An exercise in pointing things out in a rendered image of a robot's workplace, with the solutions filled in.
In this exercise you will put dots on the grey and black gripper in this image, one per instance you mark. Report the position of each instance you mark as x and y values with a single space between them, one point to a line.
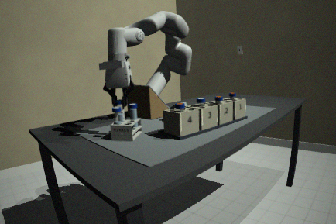
119 78

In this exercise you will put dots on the cream bucket adapter with holes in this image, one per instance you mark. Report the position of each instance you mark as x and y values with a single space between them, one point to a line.
181 123
208 115
238 107
225 111

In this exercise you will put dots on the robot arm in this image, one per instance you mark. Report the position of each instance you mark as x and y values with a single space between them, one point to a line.
178 55

